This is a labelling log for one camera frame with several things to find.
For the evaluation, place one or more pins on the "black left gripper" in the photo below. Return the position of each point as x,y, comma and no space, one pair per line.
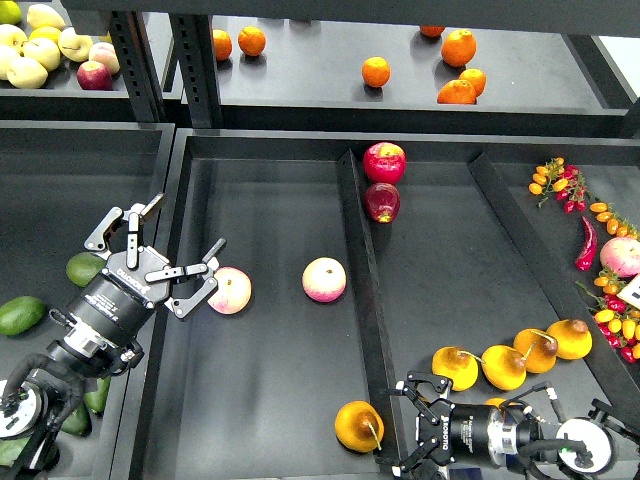
110,310

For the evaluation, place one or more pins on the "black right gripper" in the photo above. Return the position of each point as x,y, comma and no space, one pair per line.
460,433

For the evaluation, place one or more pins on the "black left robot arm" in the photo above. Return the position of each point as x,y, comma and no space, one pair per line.
45,388

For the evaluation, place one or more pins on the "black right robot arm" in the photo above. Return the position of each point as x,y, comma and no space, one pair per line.
523,434

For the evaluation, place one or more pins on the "bright green avocado left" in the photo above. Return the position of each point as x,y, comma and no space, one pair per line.
20,314

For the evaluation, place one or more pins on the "dark green avocado lower left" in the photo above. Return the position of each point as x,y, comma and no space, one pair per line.
78,423

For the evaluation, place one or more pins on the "dark green avocado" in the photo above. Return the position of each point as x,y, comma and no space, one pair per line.
78,423
11,449

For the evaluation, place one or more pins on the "dark green avocado bottom left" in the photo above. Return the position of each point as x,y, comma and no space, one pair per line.
11,449

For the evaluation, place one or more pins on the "yellow pear pile front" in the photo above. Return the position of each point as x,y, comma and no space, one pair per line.
26,73

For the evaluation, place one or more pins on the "yellow pear pile middle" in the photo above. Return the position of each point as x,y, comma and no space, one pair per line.
44,51

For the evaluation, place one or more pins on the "black left tray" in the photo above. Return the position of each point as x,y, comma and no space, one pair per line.
57,183

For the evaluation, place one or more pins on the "pink apple centre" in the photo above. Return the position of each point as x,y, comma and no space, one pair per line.
324,279

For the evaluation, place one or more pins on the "black centre divided tray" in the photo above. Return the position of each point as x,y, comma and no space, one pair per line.
469,261

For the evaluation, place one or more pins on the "dark red apple on shelf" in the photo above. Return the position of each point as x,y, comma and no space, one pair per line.
94,75

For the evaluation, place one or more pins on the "pale peach on shelf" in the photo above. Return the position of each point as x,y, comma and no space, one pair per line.
104,53

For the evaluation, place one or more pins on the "dark red apple lower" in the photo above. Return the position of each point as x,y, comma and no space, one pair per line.
382,202

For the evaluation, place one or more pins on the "cherry tomato bunch lower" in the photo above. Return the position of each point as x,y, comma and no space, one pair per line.
617,319

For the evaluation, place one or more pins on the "orange far left shelf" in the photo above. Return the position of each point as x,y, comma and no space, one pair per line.
222,44

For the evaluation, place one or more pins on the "red chili pepper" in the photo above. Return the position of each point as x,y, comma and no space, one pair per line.
585,258

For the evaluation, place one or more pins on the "yellow lemon in pile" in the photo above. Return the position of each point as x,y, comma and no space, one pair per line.
46,32

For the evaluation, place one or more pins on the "white label card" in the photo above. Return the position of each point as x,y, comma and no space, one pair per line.
630,294

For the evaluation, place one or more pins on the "red apple upper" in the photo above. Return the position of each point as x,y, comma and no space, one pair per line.
384,162

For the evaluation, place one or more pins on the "black perforated post left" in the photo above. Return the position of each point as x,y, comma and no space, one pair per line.
129,37

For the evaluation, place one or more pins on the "black perforated shelf post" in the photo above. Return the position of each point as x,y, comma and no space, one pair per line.
195,51

